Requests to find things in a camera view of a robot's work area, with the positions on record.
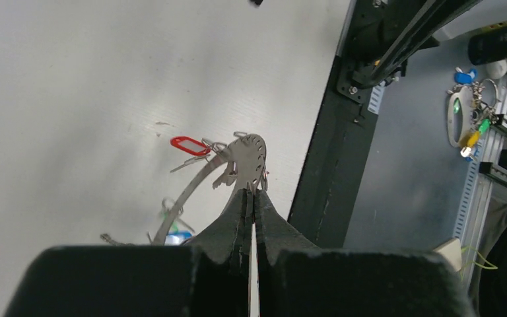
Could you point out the green key tag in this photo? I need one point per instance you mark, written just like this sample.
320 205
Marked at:
172 217

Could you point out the blue key tag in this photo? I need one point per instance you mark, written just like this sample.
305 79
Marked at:
177 238

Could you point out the red key tag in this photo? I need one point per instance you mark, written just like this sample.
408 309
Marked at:
190 146

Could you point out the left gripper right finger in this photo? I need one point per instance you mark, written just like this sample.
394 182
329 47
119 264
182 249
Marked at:
297 278

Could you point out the spare keyring bundle in background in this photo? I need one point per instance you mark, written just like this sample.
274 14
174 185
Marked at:
470 111

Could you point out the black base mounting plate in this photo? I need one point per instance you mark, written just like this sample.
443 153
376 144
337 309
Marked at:
377 40

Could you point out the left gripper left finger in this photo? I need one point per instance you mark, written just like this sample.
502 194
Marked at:
206 276

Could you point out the large metal keyring disc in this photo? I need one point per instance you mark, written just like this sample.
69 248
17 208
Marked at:
244 159

